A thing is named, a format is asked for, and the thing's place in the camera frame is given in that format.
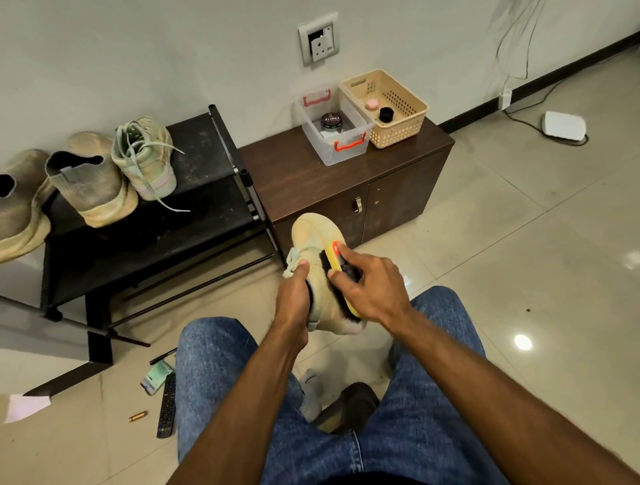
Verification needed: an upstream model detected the person's left hand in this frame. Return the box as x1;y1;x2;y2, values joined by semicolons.
272;262;313;351

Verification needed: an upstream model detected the person's right hand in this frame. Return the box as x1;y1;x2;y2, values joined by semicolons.
328;244;413;336

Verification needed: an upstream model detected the black orange shoe brush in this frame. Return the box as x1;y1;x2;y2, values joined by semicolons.
320;240;366;323

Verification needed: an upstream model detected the pale green lace-up shoe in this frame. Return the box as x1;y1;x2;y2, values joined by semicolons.
110;117;191;213
283;212;369;336

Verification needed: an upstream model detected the clear plastic storage box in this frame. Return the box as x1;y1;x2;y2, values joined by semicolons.
296;85;373;167

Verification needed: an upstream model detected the beige plastic basket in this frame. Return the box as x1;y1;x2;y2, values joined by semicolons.
338;69;429;150

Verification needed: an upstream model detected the worn tan slip-on shoe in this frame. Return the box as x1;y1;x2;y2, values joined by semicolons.
0;149;53;264
44;131;139;228

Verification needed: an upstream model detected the person's right forearm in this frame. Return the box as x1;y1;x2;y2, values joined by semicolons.
390;308;640;485

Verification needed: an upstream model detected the person's left forearm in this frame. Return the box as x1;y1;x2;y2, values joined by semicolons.
168;334;306;485

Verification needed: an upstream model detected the person's left leg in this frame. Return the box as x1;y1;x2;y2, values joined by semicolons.
176;316;356;485

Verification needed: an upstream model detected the person's leg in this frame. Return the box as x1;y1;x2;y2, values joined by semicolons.
176;316;356;485
345;286;511;485

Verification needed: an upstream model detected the dark brown wooden cabinet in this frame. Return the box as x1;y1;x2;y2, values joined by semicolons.
238;115;456;251

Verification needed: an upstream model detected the person's right leg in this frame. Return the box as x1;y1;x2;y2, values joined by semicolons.
345;286;511;485

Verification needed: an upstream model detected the black metal shoe rack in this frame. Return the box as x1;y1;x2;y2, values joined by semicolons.
0;104;283;396

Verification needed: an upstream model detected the green paper packet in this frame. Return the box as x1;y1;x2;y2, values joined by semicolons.
140;358;175;396

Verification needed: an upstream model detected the black remote control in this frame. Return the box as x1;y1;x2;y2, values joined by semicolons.
156;372;178;440

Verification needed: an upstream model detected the white router box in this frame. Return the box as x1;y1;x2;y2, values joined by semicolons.
541;110;589;144

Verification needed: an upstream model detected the white paper sheet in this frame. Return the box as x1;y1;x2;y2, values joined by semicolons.
4;394;52;424

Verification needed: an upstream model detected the white wall socket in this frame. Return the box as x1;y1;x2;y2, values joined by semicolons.
297;12;341;68

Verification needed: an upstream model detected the white cable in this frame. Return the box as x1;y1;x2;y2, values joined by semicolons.
497;0;586;147

